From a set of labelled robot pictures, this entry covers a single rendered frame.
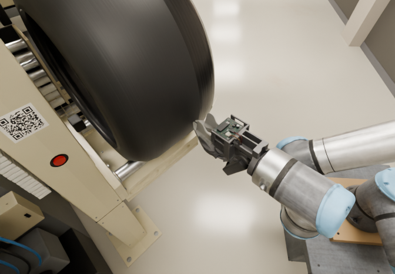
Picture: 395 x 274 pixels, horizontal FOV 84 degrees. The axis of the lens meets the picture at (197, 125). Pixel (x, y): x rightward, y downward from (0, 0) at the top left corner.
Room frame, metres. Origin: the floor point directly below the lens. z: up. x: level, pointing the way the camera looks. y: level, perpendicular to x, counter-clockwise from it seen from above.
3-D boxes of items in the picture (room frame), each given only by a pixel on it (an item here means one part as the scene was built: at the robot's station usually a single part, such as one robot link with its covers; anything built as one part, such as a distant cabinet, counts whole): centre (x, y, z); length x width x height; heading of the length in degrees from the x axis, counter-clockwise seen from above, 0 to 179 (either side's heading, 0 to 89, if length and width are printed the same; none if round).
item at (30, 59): (0.65, 0.68, 1.05); 0.20 x 0.15 x 0.30; 135
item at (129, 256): (0.34, 0.42, 0.01); 0.27 x 0.27 x 0.02; 45
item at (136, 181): (0.44, 0.16, 0.83); 0.36 x 0.09 x 0.06; 135
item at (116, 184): (0.41, 0.38, 0.90); 0.40 x 0.03 x 0.10; 45
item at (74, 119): (0.50, 0.44, 0.97); 0.05 x 0.04 x 0.05; 45
